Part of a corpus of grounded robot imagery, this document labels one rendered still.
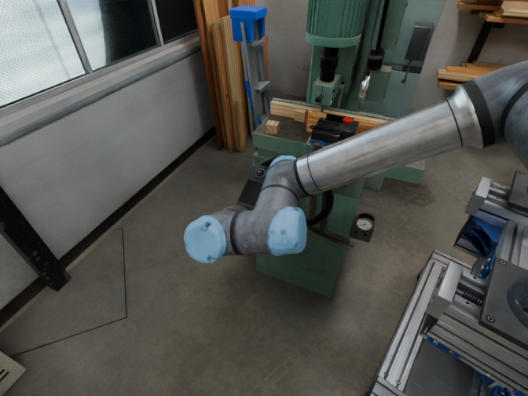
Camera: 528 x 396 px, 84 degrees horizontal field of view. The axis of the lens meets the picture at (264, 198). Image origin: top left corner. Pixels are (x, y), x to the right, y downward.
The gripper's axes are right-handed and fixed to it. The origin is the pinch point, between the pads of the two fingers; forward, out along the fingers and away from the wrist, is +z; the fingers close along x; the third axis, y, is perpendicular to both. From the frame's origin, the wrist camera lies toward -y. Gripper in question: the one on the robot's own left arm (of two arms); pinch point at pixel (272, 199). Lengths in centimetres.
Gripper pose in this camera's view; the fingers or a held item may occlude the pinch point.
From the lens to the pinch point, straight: 78.8
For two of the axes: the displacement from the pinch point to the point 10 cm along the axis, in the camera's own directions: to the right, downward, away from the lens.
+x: 9.2, 2.8, -2.9
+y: -2.2, 9.5, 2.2
